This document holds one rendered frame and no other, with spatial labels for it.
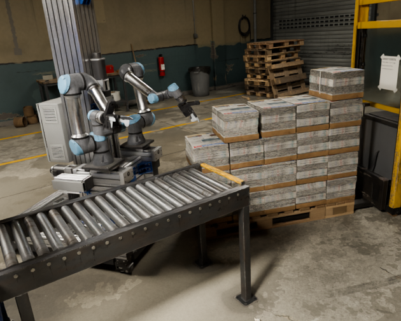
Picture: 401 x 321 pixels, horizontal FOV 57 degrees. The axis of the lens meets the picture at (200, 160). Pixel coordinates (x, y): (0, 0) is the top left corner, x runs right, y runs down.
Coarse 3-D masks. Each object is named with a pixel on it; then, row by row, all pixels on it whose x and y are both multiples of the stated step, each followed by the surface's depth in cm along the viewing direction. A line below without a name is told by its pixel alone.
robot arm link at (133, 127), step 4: (132, 116) 301; (136, 116) 300; (140, 116) 302; (132, 120) 297; (136, 120) 298; (140, 120) 301; (144, 120) 305; (132, 124) 298; (136, 124) 299; (140, 124) 301; (144, 124) 306; (128, 128) 301; (132, 128) 299; (136, 128) 299; (140, 128) 302; (132, 132) 300
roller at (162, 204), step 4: (140, 184) 227; (136, 188) 226; (140, 188) 223; (144, 188) 221; (140, 192) 222; (144, 192) 217; (148, 192) 215; (152, 192) 214; (144, 196) 218; (148, 196) 213; (152, 196) 210; (156, 196) 208; (152, 200) 209; (156, 200) 205; (160, 200) 203; (164, 200) 204; (156, 204) 206; (160, 204) 201; (164, 204) 198; (168, 204) 197; (164, 208) 197; (168, 208) 194; (172, 208) 193
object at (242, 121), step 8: (224, 112) 283; (232, 112) 281; (240, 112) 280; (248, 112) 280; (256, 112) 282; (224, 120) 278; (232, 120) 280; (240, 120) 282; (248, 120) 283; (256, 120) 284; (224, 128) 281; (232, 128) 282; (240, 128) 284; (248, 128) 285; (256, 128) 287; (224, 136) 283; (232, 136) 284
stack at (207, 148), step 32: (192, 160) 292; (224, 160) 290; (288, 160) 306; (320, 160) 311; (256, 192) 306; (288, 192) 313; (320, 192) 320; (224, 224) 308; (256, 224) 318; (288, 224) 323
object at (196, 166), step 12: (180, 168) 248; (144, 180) 232; (96, 192) 219; (60, 204) 206; (72, 204) 208; (96, 204) 216; (24, 216) 196; (48, 216) 202; (24, 228) 196; (12, 240) 194
